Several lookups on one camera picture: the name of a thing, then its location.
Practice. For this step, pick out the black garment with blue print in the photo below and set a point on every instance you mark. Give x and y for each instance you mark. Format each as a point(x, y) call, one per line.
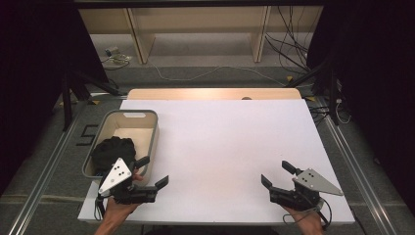
point(112, 151)

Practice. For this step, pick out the wooden table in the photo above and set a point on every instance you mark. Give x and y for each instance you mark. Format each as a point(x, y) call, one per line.
point(195, 94)

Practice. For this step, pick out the black metal stand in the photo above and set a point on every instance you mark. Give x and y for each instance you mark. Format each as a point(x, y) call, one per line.
point(70, 94)
point(331, 88)

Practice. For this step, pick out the wooden shelf unit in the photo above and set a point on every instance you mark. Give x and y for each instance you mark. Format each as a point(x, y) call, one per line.
point(202, 19)

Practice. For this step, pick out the grey-rimmed beige basket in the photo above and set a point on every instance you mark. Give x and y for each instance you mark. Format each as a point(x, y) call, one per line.
point(137, 125)

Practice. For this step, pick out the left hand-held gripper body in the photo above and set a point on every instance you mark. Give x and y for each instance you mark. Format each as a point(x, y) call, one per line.
point(115, 174)

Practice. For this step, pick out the aluminium floor rail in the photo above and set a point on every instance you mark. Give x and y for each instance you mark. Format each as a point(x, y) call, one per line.
point(352, 163)
point(45, 169)

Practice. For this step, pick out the dark table grommet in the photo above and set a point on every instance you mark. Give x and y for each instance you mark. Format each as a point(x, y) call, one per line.
point(246, 98)

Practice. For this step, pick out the white board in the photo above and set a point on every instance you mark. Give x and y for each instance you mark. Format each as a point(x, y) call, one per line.
point(221, 150)

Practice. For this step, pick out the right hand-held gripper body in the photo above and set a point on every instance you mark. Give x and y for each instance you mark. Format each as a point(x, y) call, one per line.
point(313, 182)

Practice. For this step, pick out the person's right hand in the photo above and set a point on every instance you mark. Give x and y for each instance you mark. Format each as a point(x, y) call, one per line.
point(308, 220)

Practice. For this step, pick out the person's left hand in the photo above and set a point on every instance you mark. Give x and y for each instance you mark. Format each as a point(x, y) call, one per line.
point(119, 209)

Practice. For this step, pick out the black curtain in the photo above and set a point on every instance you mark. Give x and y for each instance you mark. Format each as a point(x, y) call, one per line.
point(375, 81)
point(39, 65)

